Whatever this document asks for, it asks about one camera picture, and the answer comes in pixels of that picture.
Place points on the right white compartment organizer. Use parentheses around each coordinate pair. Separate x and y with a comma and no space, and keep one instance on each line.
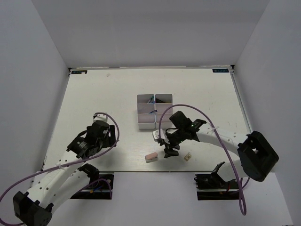
(160,107)

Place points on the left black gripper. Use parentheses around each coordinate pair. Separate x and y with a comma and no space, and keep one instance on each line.
(111,140)

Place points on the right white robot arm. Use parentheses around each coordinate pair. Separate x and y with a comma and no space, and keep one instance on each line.
(256,156)

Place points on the blue corner label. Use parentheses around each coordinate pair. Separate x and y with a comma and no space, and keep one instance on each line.
(220,70)
(79,72)

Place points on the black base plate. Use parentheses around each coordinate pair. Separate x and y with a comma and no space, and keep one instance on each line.
(215,190)
(101,190)

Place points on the right blue corner label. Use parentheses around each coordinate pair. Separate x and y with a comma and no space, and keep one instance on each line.
(220,70)

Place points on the white compartment organizer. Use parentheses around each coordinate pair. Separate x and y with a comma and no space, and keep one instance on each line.
(144,119)
(160,107)

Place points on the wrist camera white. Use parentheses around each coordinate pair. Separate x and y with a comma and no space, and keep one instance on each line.
(100,117)
(158,135)

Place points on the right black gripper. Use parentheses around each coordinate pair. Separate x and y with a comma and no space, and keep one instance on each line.
(170,152)

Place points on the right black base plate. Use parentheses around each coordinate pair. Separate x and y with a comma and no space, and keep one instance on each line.
(215,190)

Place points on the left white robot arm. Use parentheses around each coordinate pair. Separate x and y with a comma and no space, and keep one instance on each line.
(36,206)

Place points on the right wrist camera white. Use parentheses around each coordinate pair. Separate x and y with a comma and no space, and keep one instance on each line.
(158,135)

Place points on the green highlighter marker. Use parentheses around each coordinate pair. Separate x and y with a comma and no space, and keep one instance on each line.
(159,101)

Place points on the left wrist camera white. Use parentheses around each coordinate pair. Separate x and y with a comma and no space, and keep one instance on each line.
(100,117)

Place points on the left white compartment organizer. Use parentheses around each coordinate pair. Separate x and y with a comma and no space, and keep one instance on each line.
(144,119)

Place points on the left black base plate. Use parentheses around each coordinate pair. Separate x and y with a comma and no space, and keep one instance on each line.
(101,190)

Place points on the left blue corner label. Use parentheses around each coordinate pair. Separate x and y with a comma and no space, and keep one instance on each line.
(79,72)

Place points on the pink eraser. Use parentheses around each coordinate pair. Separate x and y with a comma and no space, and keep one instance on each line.
(151,157)

